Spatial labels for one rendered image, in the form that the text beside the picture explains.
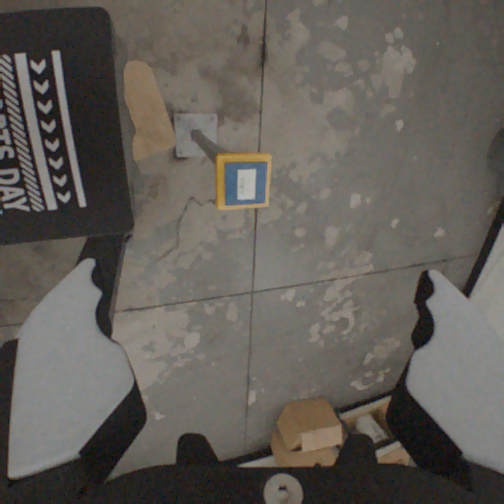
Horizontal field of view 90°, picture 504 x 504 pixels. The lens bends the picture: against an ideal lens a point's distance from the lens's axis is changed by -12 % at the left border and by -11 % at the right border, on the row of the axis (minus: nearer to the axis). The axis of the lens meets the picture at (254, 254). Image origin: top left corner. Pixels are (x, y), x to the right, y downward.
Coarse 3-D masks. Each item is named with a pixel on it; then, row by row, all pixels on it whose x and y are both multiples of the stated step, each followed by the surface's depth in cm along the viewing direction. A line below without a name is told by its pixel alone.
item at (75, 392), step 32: (64, 288) 9; (96, 288) 9; (32, 320) 7; (64, 320) 7; (96, 320) 7; (32, 352) 6; (64, 352) 6; (96, 352) 6; (32, 384) 6; (64, 384) 6; (96, 384) 6; (128, 384) 6; (32, 416) 5; (64, 416) 5; (96, 416) 5; (128, 416) 6; (32, 448) 4; (64, 448) 4; (96, 448) 5; (128, 448) 6
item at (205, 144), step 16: (176, 128) 140; (192, 128) 142; (208, 128) 145; (176, 144) 144; (192, 144) 146; (208, 144) 104; (224, 160) 62; (240, 160) 63; (256, 160) 65; (224, 176) 64; (224, 192) 66; (224, 208) 68
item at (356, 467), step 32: (192, 448) 5; (352, 448) 5; (128, 480) 4; (160, 480) 4; (192, 480) 4; (224, 480) 4; (256, 480) 4; (288, 480) 4; (320, 480) 4; (352, 480) 4; (384, 480) 4; (416, 480) 4; (448, 480) 4
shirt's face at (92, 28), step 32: (0, 32) 39; (32, 32) 41; (64, 32) 42; (96, 32) 44; (64, 64) 45; (96, 64) 47; (96, 96) 49; (96, 128) 52; (96, 160) 55; (96, 192) 58; (0, 224) 54; (32, 224) 56; (64, 224) 59; (96, 224) 61; (128, 224) 63
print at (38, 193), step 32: (0, 64) 41; (32, 64) 43; (0, 96) 44; (32, 96) 46; (64, 96) 47; (0, 128) 46; (32, 128) 48; (64, 128) 50; (0, 160) 49; (32, 160) 51; (64, 160) 53; (0, 192) 51; (32, 192) 53; (64, 192) 56
